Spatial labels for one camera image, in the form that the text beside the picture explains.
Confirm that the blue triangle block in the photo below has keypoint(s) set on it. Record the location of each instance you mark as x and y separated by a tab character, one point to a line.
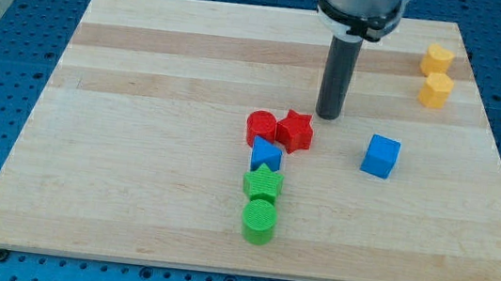
264	152

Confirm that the green star block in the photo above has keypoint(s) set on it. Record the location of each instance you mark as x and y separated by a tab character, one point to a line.
263	183

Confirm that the red star block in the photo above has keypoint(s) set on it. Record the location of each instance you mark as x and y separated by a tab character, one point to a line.
294	131

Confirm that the wooden board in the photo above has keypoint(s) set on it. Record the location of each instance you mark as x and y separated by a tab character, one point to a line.
135	150

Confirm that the yellow hexagon block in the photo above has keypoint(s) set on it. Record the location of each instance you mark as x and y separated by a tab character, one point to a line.
436	90

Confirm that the yellow heart block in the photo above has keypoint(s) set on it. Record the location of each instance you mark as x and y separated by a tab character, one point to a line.
436	59

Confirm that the blue cube block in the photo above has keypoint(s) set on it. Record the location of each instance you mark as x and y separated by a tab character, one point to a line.
381	156

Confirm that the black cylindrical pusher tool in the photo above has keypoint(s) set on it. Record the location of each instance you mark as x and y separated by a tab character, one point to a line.
339	67

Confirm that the red cylinder block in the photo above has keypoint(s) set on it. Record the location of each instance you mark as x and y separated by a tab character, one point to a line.
262	124

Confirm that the green cylinder block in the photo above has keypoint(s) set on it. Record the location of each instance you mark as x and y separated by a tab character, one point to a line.
258	221

